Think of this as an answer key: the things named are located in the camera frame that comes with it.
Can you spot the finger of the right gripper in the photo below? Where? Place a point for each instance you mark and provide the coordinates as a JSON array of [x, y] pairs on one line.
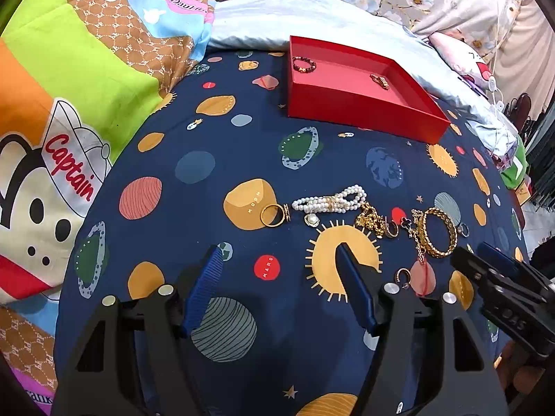
[[498, 276]]

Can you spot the small gold hoop earring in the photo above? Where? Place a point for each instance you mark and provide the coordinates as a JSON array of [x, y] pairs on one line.
[[402, 278]]

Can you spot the gold link bangle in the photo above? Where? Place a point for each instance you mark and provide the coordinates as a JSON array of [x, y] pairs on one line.
[[437, 233]]

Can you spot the green cloth item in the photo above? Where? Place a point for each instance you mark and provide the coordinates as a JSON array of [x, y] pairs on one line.
[[514, 174]]

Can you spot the person's right hand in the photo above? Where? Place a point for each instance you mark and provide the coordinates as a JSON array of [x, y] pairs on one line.
[[511, 372]]

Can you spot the colourful monkey cartoon blanket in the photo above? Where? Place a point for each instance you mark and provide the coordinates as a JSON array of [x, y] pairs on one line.
[[78, 79]]

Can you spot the red jewelry tray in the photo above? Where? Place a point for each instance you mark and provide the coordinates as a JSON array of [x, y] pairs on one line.
[[335, 83]]

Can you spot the beige curtain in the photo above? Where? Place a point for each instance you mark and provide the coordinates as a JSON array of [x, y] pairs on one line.
[[525, 61]]

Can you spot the light blue pillow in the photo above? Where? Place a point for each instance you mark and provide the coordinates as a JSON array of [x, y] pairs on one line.
[[269, 24]]

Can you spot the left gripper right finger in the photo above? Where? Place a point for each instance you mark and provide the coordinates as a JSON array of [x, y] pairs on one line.
[[456, 376]]

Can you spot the small pearl pendant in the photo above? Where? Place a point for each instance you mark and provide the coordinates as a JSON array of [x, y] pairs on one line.
[[311, 220]]

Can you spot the gold rings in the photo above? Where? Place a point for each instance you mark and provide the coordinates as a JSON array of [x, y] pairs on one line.
[[274, 215]]

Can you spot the pink white plush toy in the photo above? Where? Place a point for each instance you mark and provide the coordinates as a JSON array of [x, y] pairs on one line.
[[463, 59]]

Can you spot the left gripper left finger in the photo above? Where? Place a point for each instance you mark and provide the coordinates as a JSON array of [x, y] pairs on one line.
[[102, 374]]

